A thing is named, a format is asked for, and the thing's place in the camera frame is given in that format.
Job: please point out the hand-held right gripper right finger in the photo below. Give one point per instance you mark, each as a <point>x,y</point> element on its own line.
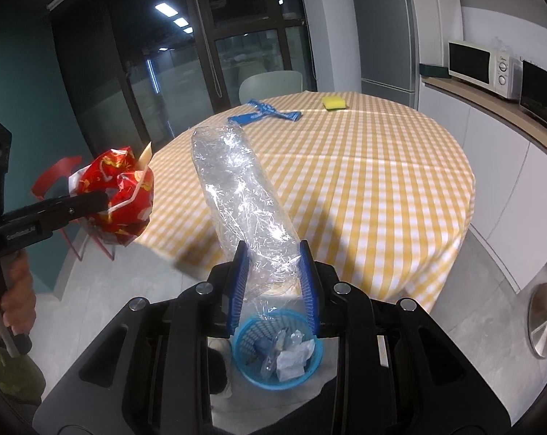
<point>310,281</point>

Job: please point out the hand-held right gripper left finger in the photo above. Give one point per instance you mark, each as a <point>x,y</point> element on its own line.
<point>237,281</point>

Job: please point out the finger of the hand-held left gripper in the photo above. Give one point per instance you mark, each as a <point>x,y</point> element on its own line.
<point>69,210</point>

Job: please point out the red and white snack bag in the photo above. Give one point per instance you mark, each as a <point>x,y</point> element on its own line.
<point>128,190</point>

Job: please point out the blue plastic wastebasket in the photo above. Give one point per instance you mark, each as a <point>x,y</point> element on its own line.
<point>244,367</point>

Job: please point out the large clear plastic bag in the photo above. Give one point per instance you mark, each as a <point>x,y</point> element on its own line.
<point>237,190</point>

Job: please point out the person's left hand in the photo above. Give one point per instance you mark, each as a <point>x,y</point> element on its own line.
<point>22,294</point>

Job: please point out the red metal chair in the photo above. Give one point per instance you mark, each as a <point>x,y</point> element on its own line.
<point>56,172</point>

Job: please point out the blue wrapper scrap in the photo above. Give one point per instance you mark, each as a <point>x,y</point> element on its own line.
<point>264,345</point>

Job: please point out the white paper packet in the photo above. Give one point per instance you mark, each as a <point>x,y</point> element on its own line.
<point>296,358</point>

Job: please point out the yellow checkered tablecloth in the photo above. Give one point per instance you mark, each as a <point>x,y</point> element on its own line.
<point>368,181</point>

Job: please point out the person's green patterned garment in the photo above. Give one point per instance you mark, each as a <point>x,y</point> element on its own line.
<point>10,371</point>

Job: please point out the blue plastic wrapper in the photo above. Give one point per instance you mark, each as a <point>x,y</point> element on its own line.
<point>251,113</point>
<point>289,116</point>

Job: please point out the dark glass sliding door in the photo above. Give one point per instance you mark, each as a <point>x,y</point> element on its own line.
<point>173,81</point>

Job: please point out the yellow sponge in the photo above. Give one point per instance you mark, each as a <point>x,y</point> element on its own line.
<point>334,103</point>

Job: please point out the pale green chair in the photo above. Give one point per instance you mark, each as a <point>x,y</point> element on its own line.
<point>269,84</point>

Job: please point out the white base cabinet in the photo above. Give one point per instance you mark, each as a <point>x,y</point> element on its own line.
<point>491,154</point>

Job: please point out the wooden countertop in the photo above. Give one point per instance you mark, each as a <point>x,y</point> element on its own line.
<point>482,102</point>

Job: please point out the grey refrigerator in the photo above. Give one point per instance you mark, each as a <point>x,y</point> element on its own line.
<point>382,31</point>

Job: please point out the white microwave oven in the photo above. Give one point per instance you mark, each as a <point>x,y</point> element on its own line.
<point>468,61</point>

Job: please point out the black microwave oven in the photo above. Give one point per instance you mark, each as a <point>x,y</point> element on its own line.
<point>543,95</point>

